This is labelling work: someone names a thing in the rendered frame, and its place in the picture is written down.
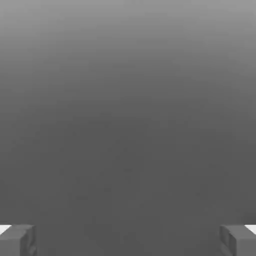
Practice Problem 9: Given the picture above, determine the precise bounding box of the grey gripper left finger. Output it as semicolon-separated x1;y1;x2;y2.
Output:
0;223;38;256

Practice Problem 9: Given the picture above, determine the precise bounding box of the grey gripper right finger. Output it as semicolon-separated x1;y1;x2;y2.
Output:
218;223;256;256

